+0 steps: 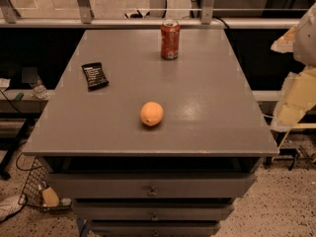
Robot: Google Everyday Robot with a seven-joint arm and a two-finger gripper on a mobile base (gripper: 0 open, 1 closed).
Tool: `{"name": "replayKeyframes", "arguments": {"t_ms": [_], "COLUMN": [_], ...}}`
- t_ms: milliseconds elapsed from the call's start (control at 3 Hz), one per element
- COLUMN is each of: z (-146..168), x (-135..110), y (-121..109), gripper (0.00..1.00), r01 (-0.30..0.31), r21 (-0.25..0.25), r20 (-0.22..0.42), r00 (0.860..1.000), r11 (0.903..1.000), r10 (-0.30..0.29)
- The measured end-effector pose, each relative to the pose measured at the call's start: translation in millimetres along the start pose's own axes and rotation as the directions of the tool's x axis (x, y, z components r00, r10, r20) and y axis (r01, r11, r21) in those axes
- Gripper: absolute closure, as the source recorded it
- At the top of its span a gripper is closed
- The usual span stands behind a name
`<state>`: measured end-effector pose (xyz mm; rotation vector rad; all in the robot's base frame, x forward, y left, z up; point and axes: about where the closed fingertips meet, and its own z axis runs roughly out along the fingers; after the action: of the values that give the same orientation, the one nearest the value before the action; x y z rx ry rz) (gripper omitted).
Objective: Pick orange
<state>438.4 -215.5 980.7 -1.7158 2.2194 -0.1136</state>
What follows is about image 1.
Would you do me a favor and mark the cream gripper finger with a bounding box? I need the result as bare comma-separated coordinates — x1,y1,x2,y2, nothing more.
271,25,297,53
271,66,316,132

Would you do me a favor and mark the orange fruit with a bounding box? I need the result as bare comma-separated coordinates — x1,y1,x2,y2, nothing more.
140,102,164,126

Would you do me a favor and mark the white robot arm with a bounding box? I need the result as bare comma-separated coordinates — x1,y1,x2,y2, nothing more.
271,5,316,132

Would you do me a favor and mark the yellow metal stand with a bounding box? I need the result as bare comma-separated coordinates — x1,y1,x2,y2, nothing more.
264,122,316,171

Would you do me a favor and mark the red soda can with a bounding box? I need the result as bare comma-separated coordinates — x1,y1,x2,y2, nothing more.
161,20,180,60

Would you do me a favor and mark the grey drawer cabinet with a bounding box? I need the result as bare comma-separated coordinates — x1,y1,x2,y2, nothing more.
25,30,277,237

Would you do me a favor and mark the black snack bar wrapper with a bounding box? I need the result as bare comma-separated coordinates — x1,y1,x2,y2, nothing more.
82,62,109,91

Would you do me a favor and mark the clear plastic bottle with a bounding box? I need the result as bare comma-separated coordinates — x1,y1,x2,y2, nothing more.
31,78,48,99

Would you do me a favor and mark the yellow bottle in basket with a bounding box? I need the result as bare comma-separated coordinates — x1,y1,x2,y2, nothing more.
42,188,59,207

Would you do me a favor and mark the white cloth on floor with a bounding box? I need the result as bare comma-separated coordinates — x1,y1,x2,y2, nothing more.
0,195,27,221

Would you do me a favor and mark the metal railing frame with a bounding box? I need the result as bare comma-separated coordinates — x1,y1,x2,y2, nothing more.
1,0,315,29

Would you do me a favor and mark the black cable on floor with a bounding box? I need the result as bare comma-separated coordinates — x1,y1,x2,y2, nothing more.
15,152,43,172

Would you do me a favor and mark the wire mesh basket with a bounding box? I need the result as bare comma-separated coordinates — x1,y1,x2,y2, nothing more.
22,159,72,212

